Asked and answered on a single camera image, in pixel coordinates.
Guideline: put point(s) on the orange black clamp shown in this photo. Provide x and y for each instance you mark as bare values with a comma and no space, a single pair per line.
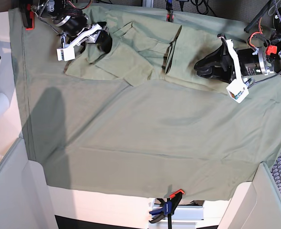
169,8
27,14

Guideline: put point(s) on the light green T-shirt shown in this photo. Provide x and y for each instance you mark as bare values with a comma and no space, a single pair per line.
153,51

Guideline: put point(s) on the orange black clamp far middle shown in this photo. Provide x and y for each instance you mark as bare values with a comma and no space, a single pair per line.
169,8

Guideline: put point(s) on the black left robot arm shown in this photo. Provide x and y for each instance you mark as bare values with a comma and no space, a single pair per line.
262,57

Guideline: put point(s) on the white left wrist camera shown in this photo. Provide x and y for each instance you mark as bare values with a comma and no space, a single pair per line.
237,91

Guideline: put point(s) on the orange black clamp far left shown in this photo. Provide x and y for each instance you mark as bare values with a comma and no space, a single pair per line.
27,14

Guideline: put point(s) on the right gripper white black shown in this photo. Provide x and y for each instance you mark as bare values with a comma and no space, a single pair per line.
95,34

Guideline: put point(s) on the green table cloth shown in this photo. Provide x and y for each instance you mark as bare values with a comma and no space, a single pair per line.
148,140

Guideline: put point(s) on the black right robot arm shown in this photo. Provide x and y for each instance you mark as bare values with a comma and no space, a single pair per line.
72,26

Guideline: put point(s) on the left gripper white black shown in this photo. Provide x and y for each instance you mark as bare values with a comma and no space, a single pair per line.
218,65

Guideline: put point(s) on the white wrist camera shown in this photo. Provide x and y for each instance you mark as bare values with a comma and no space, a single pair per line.
237,91
65,54

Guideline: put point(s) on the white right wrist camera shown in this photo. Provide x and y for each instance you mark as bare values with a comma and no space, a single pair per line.
65,54

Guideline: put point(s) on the blue orange bar clamp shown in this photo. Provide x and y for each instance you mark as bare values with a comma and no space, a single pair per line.
167,208

